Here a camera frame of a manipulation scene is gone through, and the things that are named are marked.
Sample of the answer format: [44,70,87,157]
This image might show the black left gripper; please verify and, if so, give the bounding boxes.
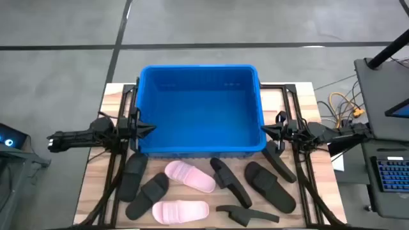
[116,107,157,153]

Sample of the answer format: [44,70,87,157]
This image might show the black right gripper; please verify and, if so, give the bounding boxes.
[261,110,300,151]

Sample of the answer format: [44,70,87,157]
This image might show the black rubber slide sandal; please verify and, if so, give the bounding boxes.
[261,139,298,184]
[125,172,169,221]
[215,204,281,227]
[244,161,297,214]
[117,152,149,203]
[209,157,253,210]

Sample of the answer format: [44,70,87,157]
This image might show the pink rubber slide sandal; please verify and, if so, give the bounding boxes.
[164,160,217,194]
[151,200,210,226]

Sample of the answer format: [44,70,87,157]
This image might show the blue plastic bin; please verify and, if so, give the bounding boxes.
[135,64,268,159]

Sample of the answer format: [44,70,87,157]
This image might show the white paper sheet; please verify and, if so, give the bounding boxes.
[330,149,345,173]

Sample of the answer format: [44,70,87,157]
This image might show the grey workstation desk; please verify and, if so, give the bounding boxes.
[353,57,409,221]

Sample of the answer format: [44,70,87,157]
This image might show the grey metal stand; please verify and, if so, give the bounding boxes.
[0,146,52,230]

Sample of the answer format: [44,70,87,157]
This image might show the black framed blue screen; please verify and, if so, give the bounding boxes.
[384,98,409,119]

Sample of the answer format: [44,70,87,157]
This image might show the backlit computer keyboard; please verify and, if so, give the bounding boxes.
[370,155,409,194]

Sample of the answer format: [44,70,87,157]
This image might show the black computer with blue light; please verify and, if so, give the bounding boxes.
[0,123,29,150]

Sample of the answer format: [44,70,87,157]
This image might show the black metal pole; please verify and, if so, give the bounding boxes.
[366,28,409,70]

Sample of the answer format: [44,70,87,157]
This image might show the black floor cable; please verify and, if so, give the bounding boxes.
[314,73,357,92]

